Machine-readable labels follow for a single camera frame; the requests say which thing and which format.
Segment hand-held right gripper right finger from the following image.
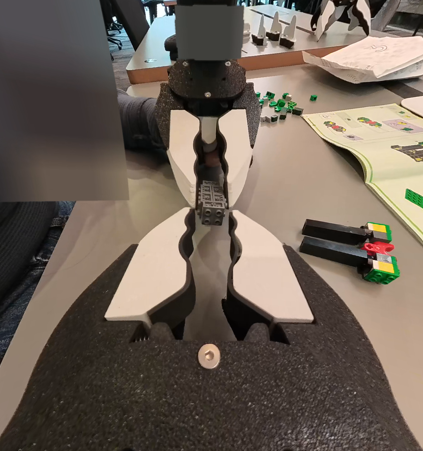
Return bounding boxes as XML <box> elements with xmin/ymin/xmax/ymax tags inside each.
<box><xmin>223</xmin><ymin>210</ymin><xmax>315</xmax><ymax>342</ymax></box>

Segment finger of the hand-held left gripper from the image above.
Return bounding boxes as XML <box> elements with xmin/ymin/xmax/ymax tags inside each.
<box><xmin>166</xmin><ymin>109</ymin><xmax>202</xmax><ymax>209</ymax></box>
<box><xmin>216</xmin><ymin>109</ymin><xmax>253</xmax><ymax>212</ymax></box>

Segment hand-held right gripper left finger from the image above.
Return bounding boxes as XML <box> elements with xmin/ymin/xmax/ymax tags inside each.
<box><xmin>104</xmin><ymin>207</ymin><xmax>198</xmax><ymax>340</ymax></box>

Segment grey brick assembly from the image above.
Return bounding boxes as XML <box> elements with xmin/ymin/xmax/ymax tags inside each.
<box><xmin>197</xmin><ymin>180</ymin><xmax>229</xmax><ymax>226</ymax></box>

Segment person's left forearm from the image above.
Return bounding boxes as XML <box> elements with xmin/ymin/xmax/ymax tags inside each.
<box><xmin>117</xmin><ymin>88</ymin><xmax>168</xmax><ymax>150</ymax></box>

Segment pile of green bricks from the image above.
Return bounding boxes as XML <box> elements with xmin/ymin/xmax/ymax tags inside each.
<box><xmin>255</xmin><ymin>91</ymin><xmax>304</xmax><ymax>123</ymax></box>

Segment black pillar brick assembly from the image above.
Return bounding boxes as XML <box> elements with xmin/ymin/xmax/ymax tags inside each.
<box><xmin>299</xmin><ymin>218</ymin><xmax>400</xmax><ymax>285</ymax></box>

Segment white wedge on black base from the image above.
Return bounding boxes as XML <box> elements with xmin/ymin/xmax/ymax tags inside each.
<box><xmin>252</xmin><ymin>13</ymin><xmax>268</xmax><ymax>46</ymax></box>
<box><xmin>267</xmin><ymin>11</ymin><xmax>282</xmax><ymax>42</ymax></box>
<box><xmin>279</xmin><ymin>15</ymin><xmax>298</xmax><ymax>49</ymax></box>

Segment black office chair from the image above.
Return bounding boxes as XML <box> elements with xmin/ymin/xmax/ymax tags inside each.
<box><xmin>106</xmin><ymin>0</ymin><xmax>151</xmax><ymax>51</ymax></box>

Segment black white gripper part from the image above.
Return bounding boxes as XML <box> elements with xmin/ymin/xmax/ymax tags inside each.
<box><xmin>310</xmin><ymin>0</ymin><xmax>372</xmax><ymax>41</ymax></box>

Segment person's jeans legs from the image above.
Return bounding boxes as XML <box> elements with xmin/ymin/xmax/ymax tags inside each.
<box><xmin>0</xmin><ymin>201</ymin><xmax>74</xmax><ymax>392</ymax></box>

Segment person's dark sweater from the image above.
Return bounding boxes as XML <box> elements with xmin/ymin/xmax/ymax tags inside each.
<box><xmin>0</xmin><ymin>202</ymin><xmax>58</xmax><ymax>318</ymax></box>

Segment green brick instruction booklet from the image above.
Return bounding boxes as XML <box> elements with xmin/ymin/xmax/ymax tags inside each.
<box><xmin>302</xmin><ymin>103</ymin><xmax>423</xmax><ymax>259</ymax></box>

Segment white paper bag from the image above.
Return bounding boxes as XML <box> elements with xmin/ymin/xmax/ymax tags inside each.
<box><xmin>302</xmin><ymin>35</ymin><xmax>423</xmax><ymax>83</ymax></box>

